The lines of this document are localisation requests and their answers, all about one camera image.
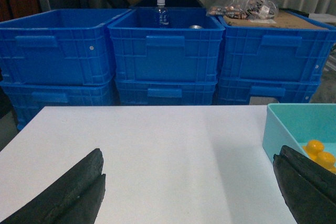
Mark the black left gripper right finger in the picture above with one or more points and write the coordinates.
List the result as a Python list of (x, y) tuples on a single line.
[(308, 189)]

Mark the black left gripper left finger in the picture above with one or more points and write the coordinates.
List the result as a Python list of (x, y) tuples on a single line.
[(75, 197)]

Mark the yellow two-stud toy block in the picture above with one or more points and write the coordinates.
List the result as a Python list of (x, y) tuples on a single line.
[(315, 151)]

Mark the teal plastic bin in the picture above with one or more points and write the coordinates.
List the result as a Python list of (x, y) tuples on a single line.
[(295, 124)]

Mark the bottom left blue crate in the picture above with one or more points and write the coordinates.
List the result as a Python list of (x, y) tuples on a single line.
[(28, 99)]

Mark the blue crate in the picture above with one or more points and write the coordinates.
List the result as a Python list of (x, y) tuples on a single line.
[(28, 99), (165, 93), (63, 47), (276, 54), (145, 52), (237, 91)]

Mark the bottom middle blue crate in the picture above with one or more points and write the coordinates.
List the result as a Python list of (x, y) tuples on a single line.
[(165, 93)]

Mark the bottom right blue crate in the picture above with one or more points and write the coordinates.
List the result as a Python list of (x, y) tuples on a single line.
[(237, 91)]

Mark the top right blue crate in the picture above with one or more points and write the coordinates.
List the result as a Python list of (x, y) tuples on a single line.
[(276, 54)]

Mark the top left blue crate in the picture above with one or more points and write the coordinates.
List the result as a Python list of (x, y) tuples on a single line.
[(63, 47)]

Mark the brown cardboard sheet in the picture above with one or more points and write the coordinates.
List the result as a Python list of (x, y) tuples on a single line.
[(283, 20)]

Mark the top middle blue crate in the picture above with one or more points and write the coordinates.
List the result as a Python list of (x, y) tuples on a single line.
[(145, 52)]

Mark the clear bag of parts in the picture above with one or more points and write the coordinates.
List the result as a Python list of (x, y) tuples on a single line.
[(244, 9)]

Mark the clear plastic water bottle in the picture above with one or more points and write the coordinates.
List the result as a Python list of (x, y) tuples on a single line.
[(161, 14)]

